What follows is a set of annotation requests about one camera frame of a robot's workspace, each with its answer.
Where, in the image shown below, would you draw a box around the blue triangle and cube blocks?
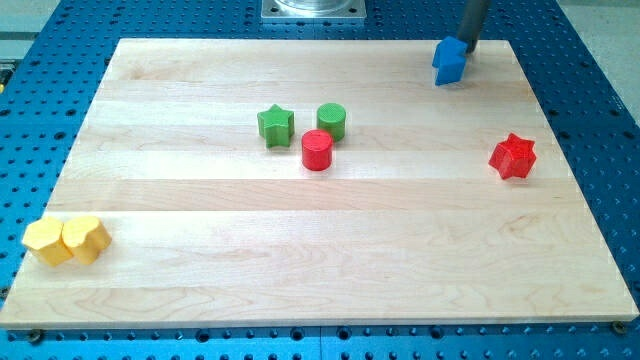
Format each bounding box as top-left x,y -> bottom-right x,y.
432,36 -> 467,86

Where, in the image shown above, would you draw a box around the red cylinder block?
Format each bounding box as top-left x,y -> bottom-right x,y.
301,129 -> 333,171

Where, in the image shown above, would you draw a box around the green cylinder block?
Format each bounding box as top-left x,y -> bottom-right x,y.
316,103 -> 347,142

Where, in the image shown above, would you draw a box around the green star block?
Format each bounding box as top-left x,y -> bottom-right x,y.
257,104 -> 295,148

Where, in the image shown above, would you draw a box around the wooden board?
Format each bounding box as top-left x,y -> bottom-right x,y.
1,38 -> 638,329

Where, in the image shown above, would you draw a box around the red star block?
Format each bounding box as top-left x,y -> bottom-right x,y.
488,133 -> 537,180

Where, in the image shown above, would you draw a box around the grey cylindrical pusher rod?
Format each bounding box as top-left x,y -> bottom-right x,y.
456,0 -> 491,54

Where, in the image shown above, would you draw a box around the yellow heart block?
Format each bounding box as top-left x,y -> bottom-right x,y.
62,216 -> 112,265

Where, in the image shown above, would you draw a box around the yellow hexagon block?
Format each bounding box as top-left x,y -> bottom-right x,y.
22,217 -> 73,267

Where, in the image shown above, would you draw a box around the blue perforated metal table plate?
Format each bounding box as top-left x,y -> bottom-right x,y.
1,1 -> 639,359

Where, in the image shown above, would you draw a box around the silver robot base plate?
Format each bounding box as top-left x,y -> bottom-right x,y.
260,0 -> 367,22

